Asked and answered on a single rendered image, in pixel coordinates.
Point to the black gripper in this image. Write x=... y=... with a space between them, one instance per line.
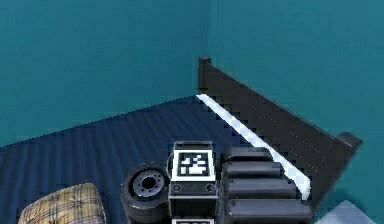
x=145 y=193

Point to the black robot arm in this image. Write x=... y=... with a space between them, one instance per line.
x=253 y=186

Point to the dark blue bed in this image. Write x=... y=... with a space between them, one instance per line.
x=100 y=146

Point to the beige plaid pillow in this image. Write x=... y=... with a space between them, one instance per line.
x=66 y=206

